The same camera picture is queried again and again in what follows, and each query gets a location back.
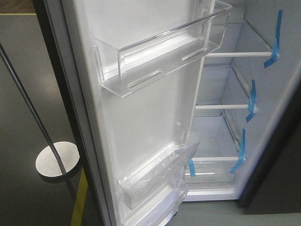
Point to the clear door bin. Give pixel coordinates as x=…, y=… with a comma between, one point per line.
x=162, y=206
x=126, y=69
x=134, y=188

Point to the silver sign stand pole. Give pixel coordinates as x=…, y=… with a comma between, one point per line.
x=57, y=160

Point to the upper clear door bin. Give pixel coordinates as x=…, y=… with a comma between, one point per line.
x=126, y=69

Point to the fridge door white inside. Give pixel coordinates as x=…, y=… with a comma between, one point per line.
x=116, y=136

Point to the glass fridge shelf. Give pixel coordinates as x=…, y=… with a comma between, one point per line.
x=223, y=89
x=242, y=40

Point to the blue tape strip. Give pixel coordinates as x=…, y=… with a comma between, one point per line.
x=252, y=102
x=241, y=153
x=191, y=168
x=276, y=45

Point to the blue tape strip lower right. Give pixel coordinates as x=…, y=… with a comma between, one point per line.
x=241, y=153

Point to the blue tape strip lower left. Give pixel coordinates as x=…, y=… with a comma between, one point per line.
x=191, y=168

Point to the upper glass fridge shelf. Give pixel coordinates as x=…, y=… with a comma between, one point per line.
x=242, y=40

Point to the clear crisper drawer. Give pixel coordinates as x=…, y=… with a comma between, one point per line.
x=212, y=173

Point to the blue tape strip upper right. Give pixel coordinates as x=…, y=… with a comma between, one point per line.
x=276, y=45

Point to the middle glass fridge shelf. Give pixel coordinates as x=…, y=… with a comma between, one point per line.
x=223, y=89

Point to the lower clear door bin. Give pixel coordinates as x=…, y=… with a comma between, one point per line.
x=162, y=206

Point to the dark grey fridge body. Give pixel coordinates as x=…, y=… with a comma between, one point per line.
x=268, y=182

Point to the blue tape strip middle right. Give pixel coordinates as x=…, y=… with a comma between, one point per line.
x=252, y=102

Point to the middle clear door bin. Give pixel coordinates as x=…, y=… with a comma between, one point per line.
x=134, y=188

